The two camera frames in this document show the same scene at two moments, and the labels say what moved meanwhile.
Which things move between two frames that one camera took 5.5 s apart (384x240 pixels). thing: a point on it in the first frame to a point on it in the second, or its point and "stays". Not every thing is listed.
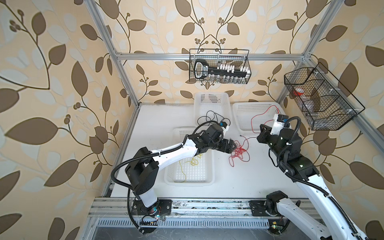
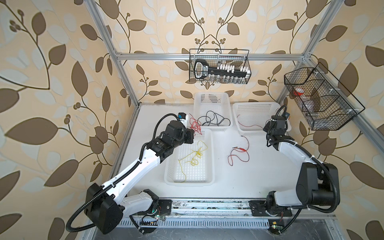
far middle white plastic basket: [212, 106] stays
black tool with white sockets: [222, 72] stays
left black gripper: [225, 148] to [189, 133]
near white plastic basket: [199, 170] stays
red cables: [238, 152] to [195, 125]
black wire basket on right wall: [325, 103] stays
